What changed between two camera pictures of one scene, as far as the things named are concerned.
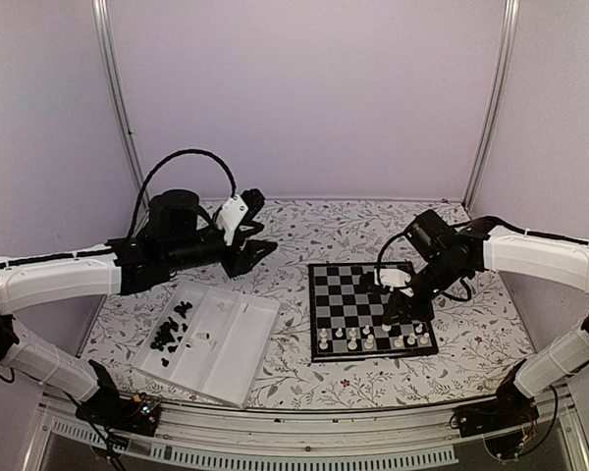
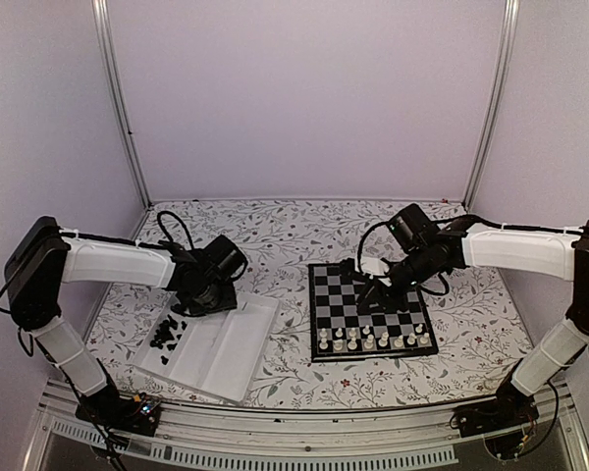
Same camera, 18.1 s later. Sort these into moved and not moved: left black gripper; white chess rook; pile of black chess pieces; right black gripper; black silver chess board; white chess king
Moved: left black gripper; right black gripper
Not moved: pile of black chess pieces; black silver chess board; white chess king; white chess rook
